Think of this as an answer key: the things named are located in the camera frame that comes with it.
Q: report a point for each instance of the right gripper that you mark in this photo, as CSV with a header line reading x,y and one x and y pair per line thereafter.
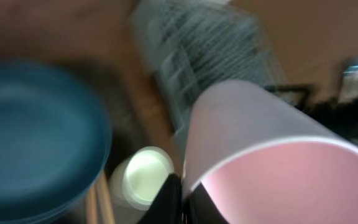
x,y
340,118

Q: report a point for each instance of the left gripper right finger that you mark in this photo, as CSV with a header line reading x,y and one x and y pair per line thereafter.
x,y
200,209

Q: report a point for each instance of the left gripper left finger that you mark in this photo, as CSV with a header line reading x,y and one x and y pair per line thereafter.
x,y
166,207

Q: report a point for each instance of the white cup green inside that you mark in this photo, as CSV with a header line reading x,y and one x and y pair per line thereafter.
x,y
137,180

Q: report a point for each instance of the white cup pink inside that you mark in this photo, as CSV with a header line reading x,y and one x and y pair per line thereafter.
x,y
263,161

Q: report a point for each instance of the blue plate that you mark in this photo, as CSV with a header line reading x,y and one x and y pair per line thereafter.
x,y
55,137

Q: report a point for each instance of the grey dishwasher rack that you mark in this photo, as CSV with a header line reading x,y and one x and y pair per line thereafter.
x,y
188,46

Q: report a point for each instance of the wooden chopstick right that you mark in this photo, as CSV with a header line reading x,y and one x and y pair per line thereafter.
x,y
104,199

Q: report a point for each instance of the wooden chopstick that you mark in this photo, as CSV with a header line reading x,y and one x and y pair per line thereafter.
x,y
91,207
104,199

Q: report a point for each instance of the wooden chopstick left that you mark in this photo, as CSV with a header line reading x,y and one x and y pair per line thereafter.
x,y
91,207

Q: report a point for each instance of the brown serving tray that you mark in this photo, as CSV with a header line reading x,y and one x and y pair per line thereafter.
x,y
128,134

